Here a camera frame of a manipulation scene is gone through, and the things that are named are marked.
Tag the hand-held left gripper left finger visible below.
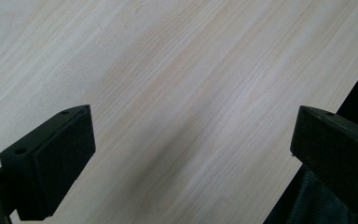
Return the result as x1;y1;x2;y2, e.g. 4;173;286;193
0;104;97;222

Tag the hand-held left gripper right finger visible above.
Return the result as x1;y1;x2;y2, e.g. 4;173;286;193
290;105;358;220

